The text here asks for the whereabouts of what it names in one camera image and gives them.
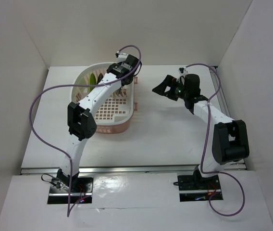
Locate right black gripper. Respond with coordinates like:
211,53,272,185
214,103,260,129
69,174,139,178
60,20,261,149
152,75,189,102

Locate green plate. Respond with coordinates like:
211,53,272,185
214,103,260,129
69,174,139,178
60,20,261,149
88,73,97,92

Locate black plate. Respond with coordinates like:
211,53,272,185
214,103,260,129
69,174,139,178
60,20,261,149
97,73,104,84

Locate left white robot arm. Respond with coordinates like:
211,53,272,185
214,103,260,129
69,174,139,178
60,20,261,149
57,53,141,192

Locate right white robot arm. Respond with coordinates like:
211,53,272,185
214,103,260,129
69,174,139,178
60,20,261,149
152,74,249,189

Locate white pink dish rack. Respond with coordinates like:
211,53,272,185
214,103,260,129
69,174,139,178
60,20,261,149
71,63,137,134

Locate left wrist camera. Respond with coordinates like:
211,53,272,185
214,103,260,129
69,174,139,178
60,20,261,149
115,51,128,63

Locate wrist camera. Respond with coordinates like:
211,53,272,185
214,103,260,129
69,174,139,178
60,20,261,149
178,67,189,77
115,51,128,63

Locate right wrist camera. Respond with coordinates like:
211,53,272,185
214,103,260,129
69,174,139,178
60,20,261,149
178,67,189,77

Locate aluminium rail frame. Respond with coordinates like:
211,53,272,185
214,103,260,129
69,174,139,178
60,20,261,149
20,64,249,176

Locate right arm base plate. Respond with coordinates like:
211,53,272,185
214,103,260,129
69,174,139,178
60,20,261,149
173,175,223,202

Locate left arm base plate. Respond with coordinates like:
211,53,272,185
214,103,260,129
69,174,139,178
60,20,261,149
47,177,94,205

